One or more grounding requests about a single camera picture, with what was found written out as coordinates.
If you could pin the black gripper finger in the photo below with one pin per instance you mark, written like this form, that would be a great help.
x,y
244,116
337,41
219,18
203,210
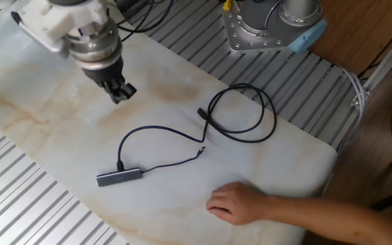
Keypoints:
x,y
126,89
111,92

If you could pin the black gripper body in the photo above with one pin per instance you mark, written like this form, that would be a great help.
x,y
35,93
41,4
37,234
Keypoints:
x,y
105,75

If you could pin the grey USB docking station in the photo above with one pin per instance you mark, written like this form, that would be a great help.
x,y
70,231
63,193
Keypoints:
x,y
119,177

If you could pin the person's right forearm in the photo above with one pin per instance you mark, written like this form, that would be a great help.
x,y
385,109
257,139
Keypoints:
x,y
332,217

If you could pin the yellow plug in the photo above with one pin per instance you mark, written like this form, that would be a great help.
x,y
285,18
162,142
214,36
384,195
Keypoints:
x,y
227,4

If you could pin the person's right hand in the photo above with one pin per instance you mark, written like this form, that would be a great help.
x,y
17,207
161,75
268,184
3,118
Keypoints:
x,y
237,204

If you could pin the marble pattern table mat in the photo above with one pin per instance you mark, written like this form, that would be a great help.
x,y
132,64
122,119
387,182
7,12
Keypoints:
x,y
250,163

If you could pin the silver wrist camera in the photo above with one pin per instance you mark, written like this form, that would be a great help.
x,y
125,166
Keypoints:
x,y
43,39

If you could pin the white printed camera mount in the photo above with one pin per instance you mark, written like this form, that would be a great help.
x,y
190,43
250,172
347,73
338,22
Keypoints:
x,y
56,17

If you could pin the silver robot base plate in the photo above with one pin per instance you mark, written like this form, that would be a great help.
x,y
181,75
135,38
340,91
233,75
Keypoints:
x,y
237,34

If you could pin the aluminium frame post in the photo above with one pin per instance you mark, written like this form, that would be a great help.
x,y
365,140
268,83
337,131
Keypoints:
x,y
386,61

